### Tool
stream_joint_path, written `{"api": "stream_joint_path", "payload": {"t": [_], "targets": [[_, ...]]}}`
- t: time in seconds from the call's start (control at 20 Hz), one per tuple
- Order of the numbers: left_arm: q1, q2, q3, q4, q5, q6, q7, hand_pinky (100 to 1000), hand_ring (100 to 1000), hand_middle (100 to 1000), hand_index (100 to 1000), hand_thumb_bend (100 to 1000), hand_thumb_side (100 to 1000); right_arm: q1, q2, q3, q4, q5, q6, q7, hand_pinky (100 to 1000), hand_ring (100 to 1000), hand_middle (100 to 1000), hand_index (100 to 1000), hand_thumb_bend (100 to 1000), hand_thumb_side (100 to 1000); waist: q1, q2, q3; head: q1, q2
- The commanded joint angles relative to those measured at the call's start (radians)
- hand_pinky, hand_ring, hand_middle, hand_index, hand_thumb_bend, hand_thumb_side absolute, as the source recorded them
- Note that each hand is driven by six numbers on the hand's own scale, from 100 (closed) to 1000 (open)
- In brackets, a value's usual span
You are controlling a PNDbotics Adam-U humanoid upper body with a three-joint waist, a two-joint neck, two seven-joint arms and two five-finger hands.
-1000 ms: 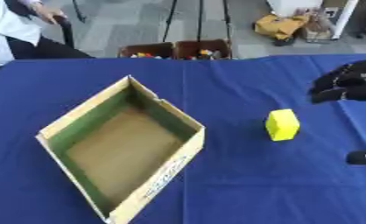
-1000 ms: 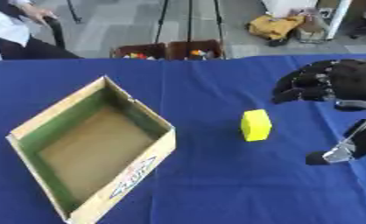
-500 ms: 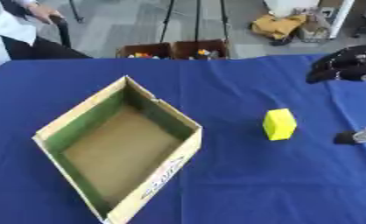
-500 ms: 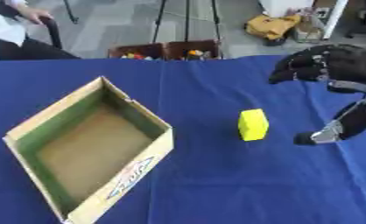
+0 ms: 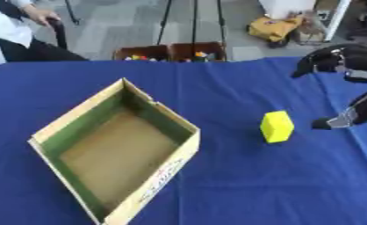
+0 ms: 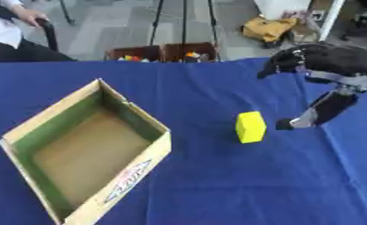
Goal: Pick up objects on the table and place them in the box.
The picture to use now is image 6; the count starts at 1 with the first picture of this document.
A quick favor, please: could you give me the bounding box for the white post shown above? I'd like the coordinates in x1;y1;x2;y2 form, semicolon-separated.
317;0;347;42

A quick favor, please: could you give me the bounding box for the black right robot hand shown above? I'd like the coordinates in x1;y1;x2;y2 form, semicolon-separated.
255;41;367;131

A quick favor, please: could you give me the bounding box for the yellow block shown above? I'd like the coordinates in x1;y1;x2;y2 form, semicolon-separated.
234;111;269;144

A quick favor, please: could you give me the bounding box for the black chair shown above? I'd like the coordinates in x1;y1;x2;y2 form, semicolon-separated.
34;18;61;53

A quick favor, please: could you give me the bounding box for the black tripod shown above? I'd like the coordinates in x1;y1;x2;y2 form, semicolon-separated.
148;0;222;62

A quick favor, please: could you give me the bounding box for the tan cardboard box green inside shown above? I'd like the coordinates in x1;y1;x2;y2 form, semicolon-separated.
0;77;173;225

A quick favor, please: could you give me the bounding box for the yellow bag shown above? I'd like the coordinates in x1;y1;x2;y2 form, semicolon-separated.
240;16;299;44

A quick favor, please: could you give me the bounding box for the brown box of toys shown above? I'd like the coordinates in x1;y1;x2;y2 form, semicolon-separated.
160;41;220;63
104;45;164;62

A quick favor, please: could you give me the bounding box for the person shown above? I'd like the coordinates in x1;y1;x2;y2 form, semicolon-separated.
0;0;78;64

